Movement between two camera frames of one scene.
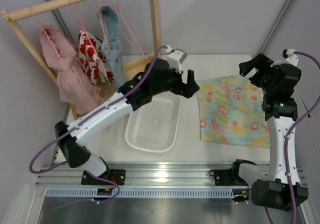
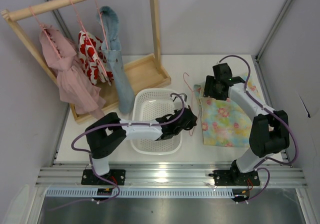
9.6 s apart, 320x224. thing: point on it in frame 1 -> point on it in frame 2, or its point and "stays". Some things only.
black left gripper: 180,83 -> 186,119
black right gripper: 259,72 -> 211,91
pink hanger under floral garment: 89,38 stays
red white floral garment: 92,57 stays
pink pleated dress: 75,85 stays
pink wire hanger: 126,30 -> 192,92
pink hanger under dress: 45,33 stays
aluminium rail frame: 196,174 stays
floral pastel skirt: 231,112 stays
